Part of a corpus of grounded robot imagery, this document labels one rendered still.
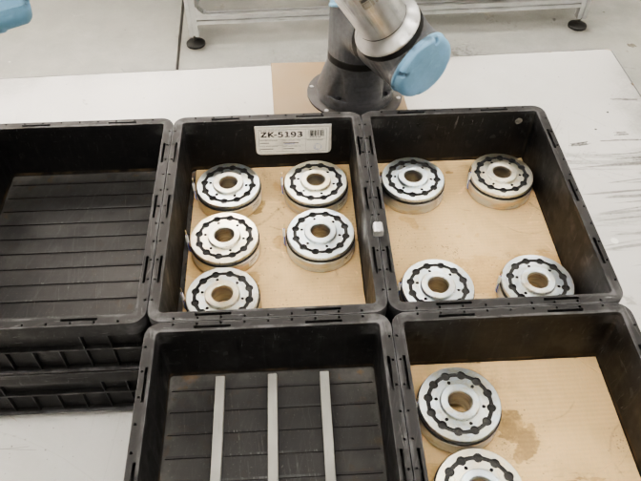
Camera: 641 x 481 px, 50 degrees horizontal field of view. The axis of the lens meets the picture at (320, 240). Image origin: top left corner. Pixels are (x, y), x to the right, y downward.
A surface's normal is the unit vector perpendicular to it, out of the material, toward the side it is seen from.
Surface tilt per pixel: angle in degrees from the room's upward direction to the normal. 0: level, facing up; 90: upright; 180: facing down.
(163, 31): 0
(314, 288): 0
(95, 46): 0
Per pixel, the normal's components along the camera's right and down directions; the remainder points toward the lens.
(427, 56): 0.57, 0.66
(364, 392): 0.00, -0.66
